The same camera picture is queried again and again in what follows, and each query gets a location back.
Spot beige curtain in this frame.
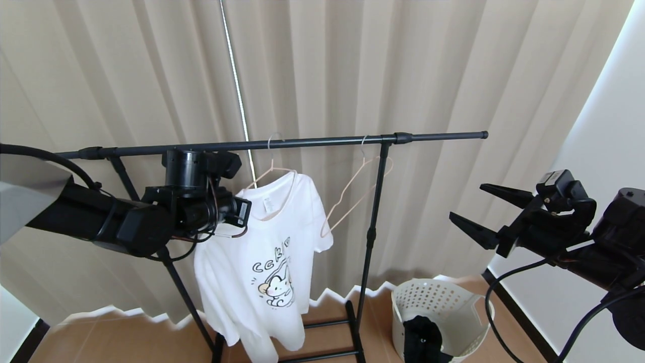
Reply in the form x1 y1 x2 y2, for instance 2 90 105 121
0 0 633 326

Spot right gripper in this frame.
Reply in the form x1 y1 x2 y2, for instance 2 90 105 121
448 183 599 259

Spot black shorts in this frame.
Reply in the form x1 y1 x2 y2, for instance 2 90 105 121
403 315 454 363

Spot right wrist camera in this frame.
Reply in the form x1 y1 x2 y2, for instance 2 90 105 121
535 169 598 219

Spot black clothes rack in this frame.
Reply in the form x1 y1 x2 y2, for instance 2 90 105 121
54 130 489 363

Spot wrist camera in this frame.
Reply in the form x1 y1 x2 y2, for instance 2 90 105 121
535 169 598 219
203 150 243 180

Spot white printed t-shirt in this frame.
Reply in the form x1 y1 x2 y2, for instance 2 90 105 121
194 171 335 363

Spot white laundry basket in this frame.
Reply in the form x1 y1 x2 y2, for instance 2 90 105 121
391 278 496 363

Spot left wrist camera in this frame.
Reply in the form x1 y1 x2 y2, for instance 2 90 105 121
203 150 243 180

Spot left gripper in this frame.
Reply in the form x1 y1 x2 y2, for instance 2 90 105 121
171 192 253 237

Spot pink clothes hanger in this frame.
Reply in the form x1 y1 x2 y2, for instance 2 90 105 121
244 133 299 223
319 135 394 239

